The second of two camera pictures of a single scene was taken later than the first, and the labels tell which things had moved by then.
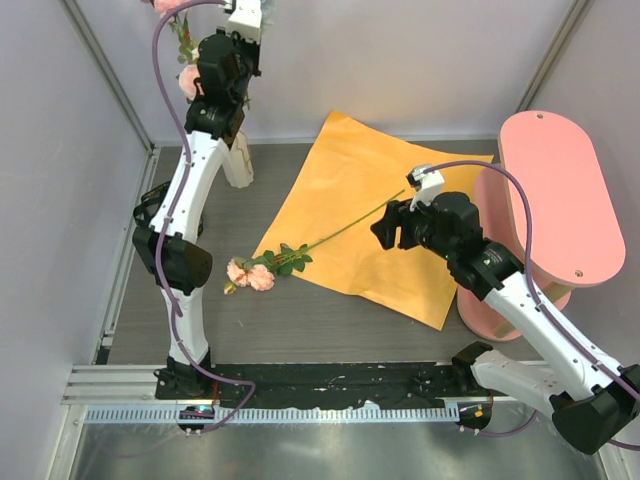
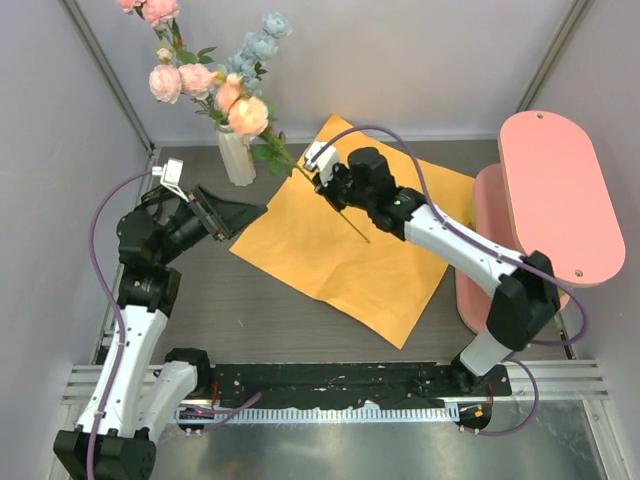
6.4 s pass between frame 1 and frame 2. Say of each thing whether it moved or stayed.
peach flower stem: moved
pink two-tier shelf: stayed
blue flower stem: moved
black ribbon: stayed
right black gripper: moved
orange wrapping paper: moved
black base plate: stayed
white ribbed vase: stayed
